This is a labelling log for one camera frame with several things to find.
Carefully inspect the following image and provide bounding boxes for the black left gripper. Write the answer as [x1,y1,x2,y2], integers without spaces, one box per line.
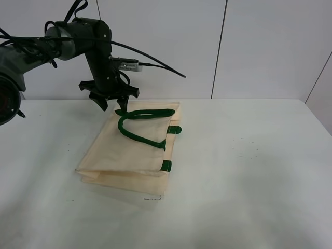
[79,49,140,113]

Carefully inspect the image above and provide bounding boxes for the white linen bag green handles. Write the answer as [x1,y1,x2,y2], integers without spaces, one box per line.
[75,101,182,199]

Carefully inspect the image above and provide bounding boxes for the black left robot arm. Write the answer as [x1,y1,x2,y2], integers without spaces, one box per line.
[1,18,140,124]

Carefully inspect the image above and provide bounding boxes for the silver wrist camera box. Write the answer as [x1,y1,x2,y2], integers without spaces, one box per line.
[111,58,143,72]

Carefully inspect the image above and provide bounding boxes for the black cable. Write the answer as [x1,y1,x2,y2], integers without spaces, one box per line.
[0,0,187,78]

